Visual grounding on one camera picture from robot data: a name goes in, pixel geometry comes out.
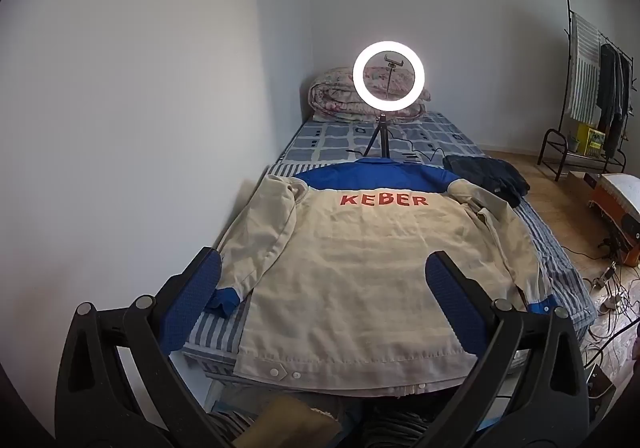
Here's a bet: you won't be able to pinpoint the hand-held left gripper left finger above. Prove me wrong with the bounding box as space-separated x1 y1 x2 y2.
54 246 223 448

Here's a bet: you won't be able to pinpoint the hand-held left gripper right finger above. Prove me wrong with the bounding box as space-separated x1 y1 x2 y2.
425 251 591 448

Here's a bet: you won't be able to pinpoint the beige and blue work jacket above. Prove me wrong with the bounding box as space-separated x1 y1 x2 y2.
212 157 558 399

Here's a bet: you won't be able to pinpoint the dark hanging clothes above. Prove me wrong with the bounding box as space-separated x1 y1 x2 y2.
596 43 633 159

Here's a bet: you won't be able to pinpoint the blue white striped blanket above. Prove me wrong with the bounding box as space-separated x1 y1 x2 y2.
181 163 597 384

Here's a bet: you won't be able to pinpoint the dark blue folded clothing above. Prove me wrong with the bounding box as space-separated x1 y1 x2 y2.
442 155 531 208

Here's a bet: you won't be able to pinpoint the tan flat object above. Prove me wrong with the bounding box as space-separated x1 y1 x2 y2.
250 398 342 445

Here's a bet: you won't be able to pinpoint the orange furniture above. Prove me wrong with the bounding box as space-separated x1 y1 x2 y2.
587 185 640 266

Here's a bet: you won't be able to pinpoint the white lace cover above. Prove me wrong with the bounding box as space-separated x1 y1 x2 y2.
600 173 640 220

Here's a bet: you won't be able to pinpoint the blue checked bed sheet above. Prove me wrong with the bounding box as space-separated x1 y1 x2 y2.
277 111 488 166

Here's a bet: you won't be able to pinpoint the yellow box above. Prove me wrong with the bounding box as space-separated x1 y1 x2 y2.
577 123 607 158

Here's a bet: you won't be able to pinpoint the folded floral quilt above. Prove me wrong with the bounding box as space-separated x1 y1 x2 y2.
306 66 432 123

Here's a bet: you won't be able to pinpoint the black phone holder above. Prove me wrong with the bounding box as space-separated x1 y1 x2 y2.
384 53 405 99

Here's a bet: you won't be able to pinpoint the striped hanging towel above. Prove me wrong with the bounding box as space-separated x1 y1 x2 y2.
570 12 602 125

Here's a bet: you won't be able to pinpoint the tangle of floor cables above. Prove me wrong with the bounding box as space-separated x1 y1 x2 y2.
570 238 640 361

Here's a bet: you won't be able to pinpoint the black ring light cable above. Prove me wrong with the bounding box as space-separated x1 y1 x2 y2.
345 135 446 164

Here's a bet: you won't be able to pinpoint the white ring light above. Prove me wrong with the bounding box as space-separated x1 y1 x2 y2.
352 41 426 114

